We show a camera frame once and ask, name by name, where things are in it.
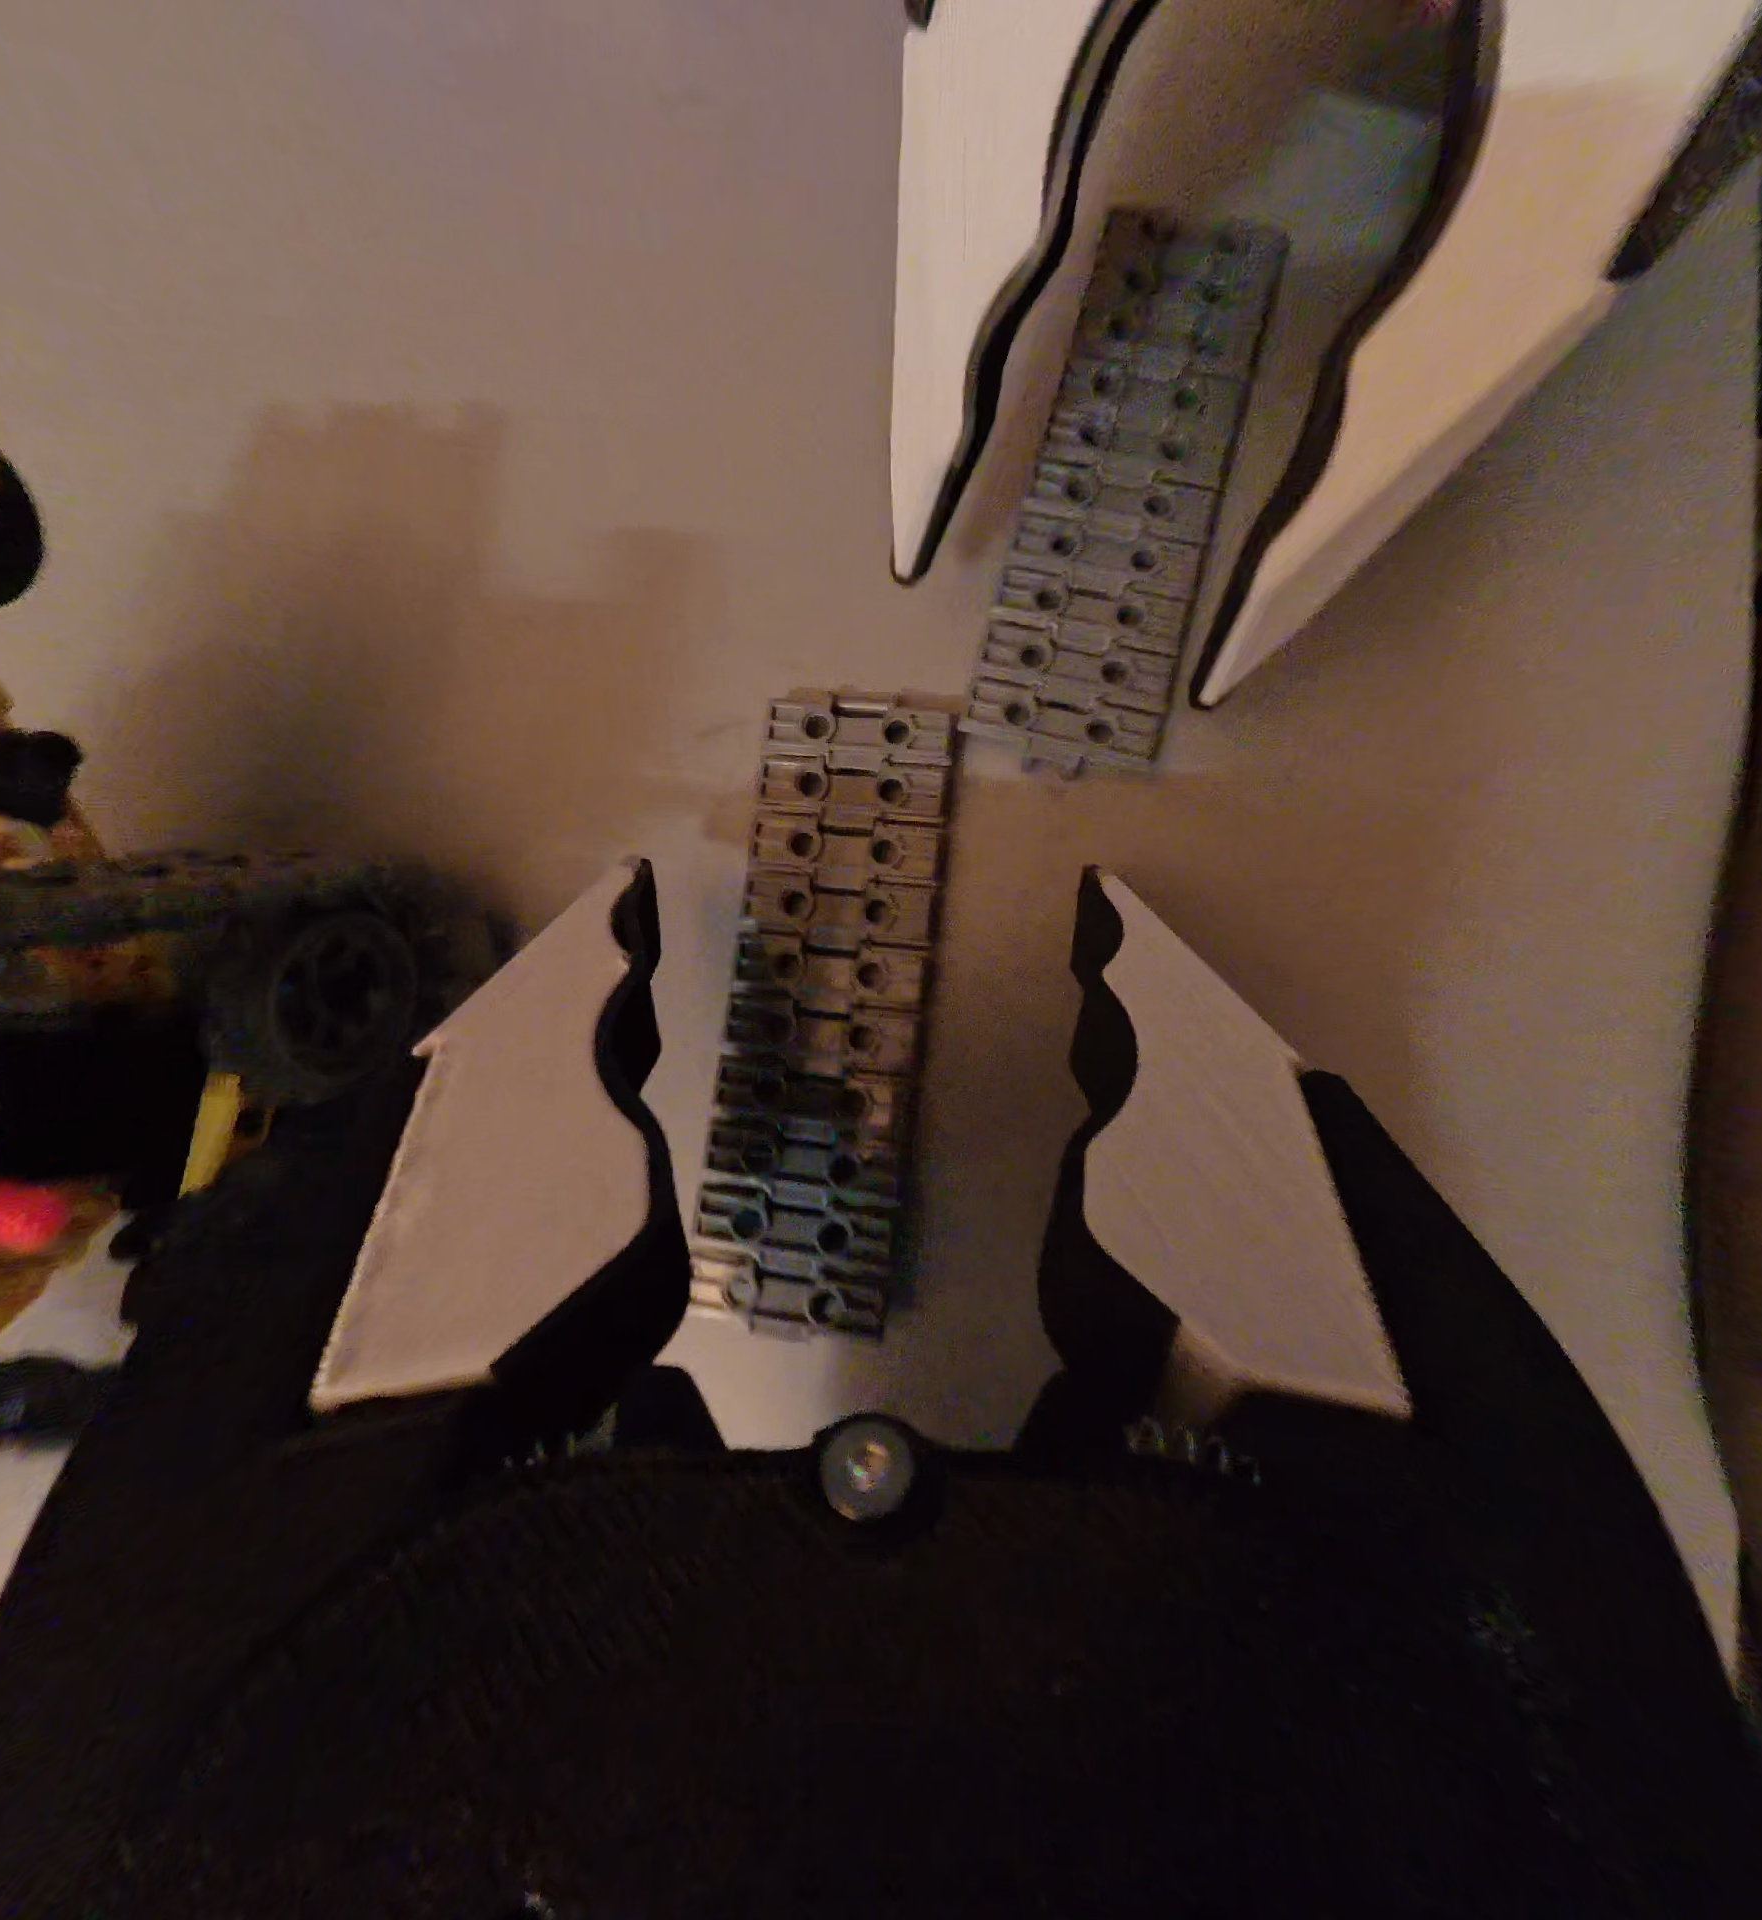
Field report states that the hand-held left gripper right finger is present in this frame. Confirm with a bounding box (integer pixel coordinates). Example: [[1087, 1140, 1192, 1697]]
[[1035, 863, 1414, 1448]]

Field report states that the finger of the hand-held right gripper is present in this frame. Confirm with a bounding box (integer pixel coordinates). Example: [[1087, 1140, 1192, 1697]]
[[1185, 0, 1762, 710], [888, 0, 1172, 588]]

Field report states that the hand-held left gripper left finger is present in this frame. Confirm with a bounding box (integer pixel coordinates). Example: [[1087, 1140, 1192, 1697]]
[[309, 855, 695, 1421]]

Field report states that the yellow toy brick vehicle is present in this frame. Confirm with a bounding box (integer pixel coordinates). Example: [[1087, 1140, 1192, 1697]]
[[0, 376, 515, 1448]]

